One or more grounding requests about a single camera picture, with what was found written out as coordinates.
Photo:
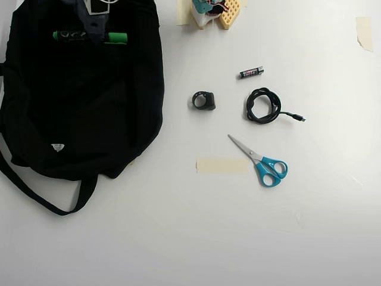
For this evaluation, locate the small beige masking tape piece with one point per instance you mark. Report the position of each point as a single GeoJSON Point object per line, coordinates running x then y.
{"type": "Point", "coordinates": [244, 3]}

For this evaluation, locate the grey teal white robot arm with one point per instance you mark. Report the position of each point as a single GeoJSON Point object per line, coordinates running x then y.
{"type": "Point", "coordinates": [202, 18]}

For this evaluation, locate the white and dark gripper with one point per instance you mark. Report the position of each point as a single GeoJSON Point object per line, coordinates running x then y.
{"type": "Point", "coordinates": [96, 32]}

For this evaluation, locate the black fabric bag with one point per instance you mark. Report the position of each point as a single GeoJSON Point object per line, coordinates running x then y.
{"type": "Point", "coordinates": [80, 104]}

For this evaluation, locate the green marker pen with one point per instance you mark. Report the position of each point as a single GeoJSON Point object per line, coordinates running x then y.
{"type": "Point", "coordinates": [117, 37]}

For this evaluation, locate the black AAA battery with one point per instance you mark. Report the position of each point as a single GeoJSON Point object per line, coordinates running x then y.
{"type": "Point", "coordinates": [251, 72]}

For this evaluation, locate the long beige masking tape strip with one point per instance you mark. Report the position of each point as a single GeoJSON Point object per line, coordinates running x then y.
{"type": "Point", "coordinates": [223, 166]}

